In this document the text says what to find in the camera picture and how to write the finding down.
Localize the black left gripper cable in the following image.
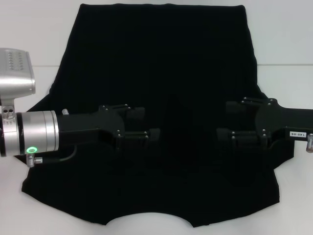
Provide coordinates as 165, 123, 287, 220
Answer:
26, 144, 78, 168

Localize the black shirt with FREE print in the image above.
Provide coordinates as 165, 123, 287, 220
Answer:
21, 2, 296, 221

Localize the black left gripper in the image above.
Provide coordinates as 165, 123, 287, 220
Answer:
57, 103, 161, 150

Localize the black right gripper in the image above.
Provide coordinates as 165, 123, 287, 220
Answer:
216, 96, 313, 149

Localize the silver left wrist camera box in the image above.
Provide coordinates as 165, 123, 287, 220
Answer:
0, 48, 37, 111

